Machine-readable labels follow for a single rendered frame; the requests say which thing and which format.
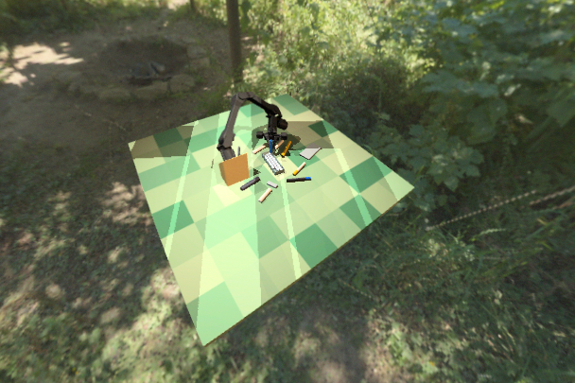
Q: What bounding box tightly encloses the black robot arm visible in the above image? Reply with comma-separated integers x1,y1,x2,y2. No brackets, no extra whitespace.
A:
217,92,288,162

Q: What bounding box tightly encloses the grey keyboard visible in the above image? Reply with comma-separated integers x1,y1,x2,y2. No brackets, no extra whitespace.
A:
262,151,285,175

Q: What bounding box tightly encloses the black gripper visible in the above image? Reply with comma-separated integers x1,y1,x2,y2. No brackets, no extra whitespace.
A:
256,123,288,149

